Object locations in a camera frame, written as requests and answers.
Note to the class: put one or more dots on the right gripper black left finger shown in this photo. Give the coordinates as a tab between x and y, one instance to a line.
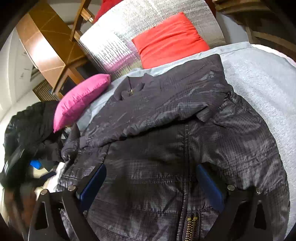
46	222

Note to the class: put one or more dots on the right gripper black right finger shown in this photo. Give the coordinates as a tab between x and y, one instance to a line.
243	214

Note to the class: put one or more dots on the black quilted puffer jacket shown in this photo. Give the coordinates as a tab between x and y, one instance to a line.
152	134

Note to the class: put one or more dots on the pile of dark clothes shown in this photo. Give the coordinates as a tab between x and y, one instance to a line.
30	136

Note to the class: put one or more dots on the blue garment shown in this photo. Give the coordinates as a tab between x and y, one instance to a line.
36	164

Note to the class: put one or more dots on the magenta pillow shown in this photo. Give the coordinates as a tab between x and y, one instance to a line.
72	105

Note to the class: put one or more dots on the grey bed sheet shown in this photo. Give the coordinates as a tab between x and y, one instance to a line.
266	79

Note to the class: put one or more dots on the silver foil insulation mat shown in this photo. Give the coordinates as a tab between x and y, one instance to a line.
109	42

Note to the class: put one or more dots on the red pillow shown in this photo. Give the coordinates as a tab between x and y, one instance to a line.
106	6
171	40

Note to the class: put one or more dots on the wooden shelf unit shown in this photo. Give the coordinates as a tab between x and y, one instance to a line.
269	23

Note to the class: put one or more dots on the wooden chair frame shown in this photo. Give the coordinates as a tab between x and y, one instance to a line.
83	15

